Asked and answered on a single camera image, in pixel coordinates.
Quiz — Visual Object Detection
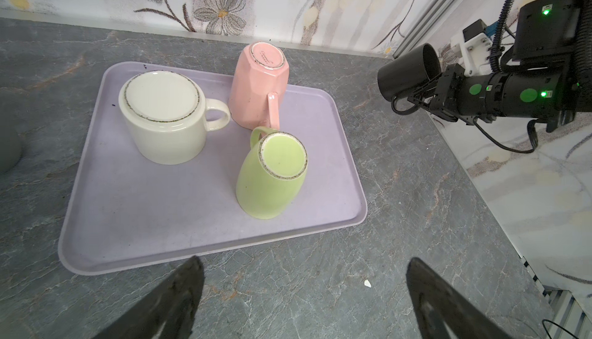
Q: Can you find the grey ceramic mug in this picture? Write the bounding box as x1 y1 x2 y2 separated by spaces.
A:
0 118 23 174

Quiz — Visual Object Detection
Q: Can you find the white ceramic mug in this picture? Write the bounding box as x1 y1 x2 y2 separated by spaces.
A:
119 70 231 165

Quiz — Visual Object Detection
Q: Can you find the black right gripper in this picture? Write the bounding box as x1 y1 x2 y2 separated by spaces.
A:
416 64 490 124

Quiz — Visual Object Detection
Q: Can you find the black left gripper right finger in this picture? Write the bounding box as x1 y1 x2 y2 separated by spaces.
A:
405 257 510 338

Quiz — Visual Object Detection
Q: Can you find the light green ceramic mug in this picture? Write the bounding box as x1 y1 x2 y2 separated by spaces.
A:
236 126 308 220

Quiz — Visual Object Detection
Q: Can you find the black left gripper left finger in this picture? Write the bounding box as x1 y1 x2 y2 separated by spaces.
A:
96 256 205 338

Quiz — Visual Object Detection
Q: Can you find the black ceramic mug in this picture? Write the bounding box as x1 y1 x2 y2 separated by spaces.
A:
377 43 441 116

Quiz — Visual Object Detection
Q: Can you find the pink ceramic mug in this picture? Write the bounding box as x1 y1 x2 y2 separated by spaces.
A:
228 42 290 130

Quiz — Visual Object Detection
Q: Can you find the aluminium right corner post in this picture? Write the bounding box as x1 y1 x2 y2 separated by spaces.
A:
393 0 462 58

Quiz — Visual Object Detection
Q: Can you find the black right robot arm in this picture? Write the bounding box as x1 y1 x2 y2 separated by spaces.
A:
408 0 591 153

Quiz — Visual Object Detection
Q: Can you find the lavender plastic tray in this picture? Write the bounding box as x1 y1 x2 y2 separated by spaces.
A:
58 62 368 275

